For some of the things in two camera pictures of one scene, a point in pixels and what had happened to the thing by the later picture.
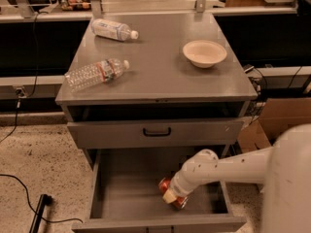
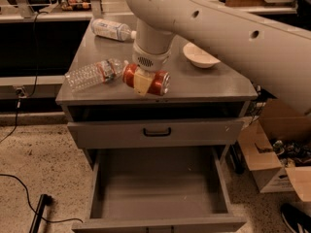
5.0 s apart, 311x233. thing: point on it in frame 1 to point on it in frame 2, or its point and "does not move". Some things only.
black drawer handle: x=156 y=134 does not move
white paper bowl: x=204 y=53 does not move
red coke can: x=164 y=184 to x=160 y=80
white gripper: x=177 y=188 to x=152 y=60
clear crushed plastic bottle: x=96 y=73 does not move
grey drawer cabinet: x=145 y=93 does not move
